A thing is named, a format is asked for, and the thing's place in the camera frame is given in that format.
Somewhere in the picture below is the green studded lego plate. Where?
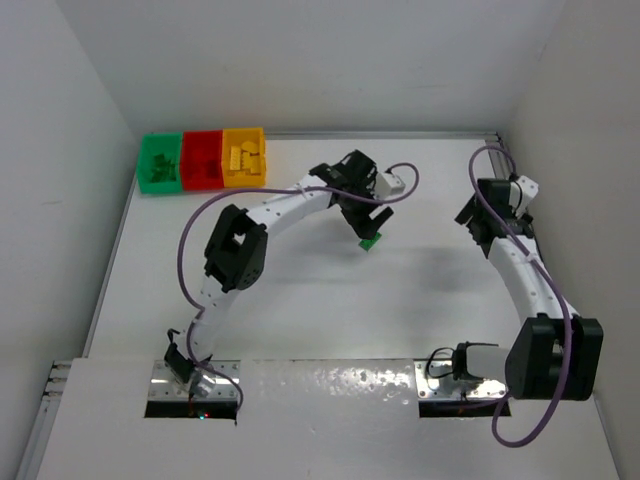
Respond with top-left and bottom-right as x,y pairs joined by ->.
359,232 -> 382,252

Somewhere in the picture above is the yellow lego brick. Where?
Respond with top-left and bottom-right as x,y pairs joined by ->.
240,150 -> 263,176

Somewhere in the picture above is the yellow round lego piece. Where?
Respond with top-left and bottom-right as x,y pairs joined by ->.
241,141 -> 259,154

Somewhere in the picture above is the small yellow lego piece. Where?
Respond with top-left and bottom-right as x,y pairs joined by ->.
229,146 -> 242,172

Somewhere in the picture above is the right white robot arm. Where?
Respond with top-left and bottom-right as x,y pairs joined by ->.
455,174 -> 604,401

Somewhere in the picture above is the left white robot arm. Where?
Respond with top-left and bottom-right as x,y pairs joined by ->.
165,150 -> 406,383

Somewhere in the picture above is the yellow plastic bin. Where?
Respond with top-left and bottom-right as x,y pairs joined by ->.
221,127 -> 267,188

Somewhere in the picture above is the red plastic bin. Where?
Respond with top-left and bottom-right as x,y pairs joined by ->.
180,130 -> 224,191

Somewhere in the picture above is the green plastic bin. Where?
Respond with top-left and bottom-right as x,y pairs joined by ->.
136,132 -> 183,195

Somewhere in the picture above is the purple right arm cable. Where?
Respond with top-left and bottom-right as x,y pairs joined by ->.
467,144 -> 576,446

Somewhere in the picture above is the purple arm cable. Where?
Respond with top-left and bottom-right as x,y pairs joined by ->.
467,144 -> 576,446
178,162 -> 420,416

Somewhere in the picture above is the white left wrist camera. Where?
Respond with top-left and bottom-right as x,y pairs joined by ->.
373,172 -> 406,200

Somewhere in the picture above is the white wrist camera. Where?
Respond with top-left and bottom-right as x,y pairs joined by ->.
509,175 -> 539,218
373,172 -> 406,200

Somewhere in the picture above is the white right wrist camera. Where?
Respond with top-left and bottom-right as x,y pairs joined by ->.
509,175 -> 539,218

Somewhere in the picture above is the aluminium frame rail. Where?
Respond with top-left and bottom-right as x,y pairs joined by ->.
487,132 -> 551,286

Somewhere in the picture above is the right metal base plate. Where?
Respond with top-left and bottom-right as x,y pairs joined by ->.
414,359 -> 506,402

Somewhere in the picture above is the metal base plate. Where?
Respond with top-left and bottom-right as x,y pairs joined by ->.
414,359 -> 506,402
147,360 -> 240,402

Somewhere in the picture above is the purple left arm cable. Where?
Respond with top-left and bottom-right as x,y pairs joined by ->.
178,162 -> 420,416

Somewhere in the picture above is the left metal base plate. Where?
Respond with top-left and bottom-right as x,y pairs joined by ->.
147,360 -> 240,402

